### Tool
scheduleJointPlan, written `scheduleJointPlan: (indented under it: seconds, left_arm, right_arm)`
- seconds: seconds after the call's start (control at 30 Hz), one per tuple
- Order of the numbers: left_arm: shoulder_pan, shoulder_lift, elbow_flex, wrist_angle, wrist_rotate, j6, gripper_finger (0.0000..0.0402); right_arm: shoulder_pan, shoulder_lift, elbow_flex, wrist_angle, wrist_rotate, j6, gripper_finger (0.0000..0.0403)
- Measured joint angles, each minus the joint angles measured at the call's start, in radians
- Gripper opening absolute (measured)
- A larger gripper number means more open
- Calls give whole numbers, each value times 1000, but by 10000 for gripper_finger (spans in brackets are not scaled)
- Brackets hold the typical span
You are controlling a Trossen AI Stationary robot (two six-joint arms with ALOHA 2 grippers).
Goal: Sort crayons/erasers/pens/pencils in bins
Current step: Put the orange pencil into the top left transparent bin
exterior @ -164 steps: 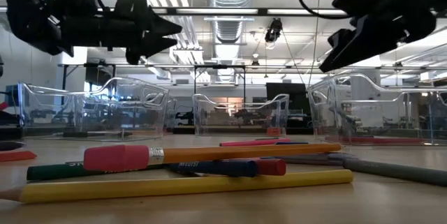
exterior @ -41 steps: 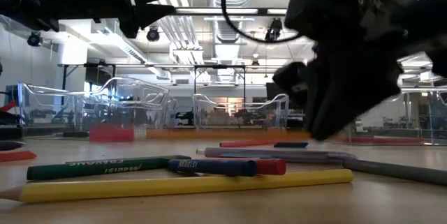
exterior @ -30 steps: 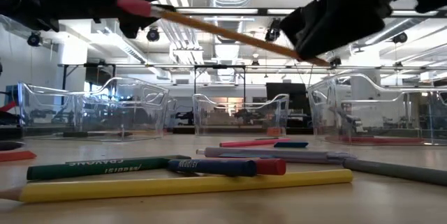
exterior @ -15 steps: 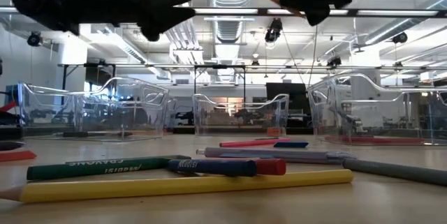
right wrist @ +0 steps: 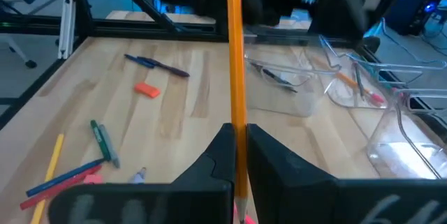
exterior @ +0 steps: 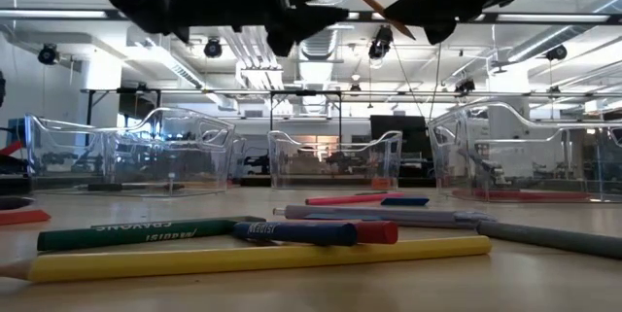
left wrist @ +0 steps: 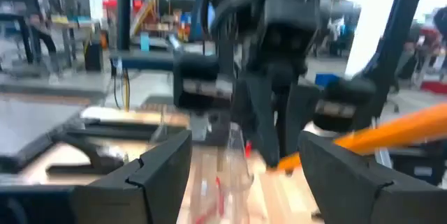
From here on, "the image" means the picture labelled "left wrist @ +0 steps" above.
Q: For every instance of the black rig frame post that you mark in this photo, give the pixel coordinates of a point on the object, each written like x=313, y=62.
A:
x=394, y=42

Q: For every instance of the blue crate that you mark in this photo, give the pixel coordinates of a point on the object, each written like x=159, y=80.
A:
x=327, y=79

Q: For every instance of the grey side table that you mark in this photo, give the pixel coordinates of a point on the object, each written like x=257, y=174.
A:
x=139, y=60

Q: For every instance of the silver aluminium rail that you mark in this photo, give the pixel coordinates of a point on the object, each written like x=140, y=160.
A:
x=382, y=157

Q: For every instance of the black table clamp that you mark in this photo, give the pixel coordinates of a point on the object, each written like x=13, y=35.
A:
x=101, y=154

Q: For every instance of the clear plastic bin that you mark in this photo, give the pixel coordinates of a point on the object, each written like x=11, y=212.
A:
x=241, y=182

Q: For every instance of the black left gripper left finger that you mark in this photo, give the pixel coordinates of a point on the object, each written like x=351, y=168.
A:
x=157, y=189

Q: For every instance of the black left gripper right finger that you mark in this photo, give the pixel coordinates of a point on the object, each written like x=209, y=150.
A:
x=349, y=199

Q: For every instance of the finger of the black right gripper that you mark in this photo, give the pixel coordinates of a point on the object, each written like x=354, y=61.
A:
x=300, y=112
x=258, y=119

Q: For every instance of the black pole stand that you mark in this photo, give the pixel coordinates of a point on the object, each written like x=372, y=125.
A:
x=124, y=7

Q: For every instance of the silver metal bracket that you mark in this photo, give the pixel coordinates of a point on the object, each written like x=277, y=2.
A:
x=199, y=128

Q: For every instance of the person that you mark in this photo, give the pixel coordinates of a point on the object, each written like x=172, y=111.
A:
x=43, y=39

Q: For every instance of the tilted blue screen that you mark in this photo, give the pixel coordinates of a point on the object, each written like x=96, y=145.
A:
x=210, y=14

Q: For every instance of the small teal box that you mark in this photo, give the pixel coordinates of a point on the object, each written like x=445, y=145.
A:
x=145, y=42

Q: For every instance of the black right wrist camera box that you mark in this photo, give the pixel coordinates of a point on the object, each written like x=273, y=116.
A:
x=290, y=11

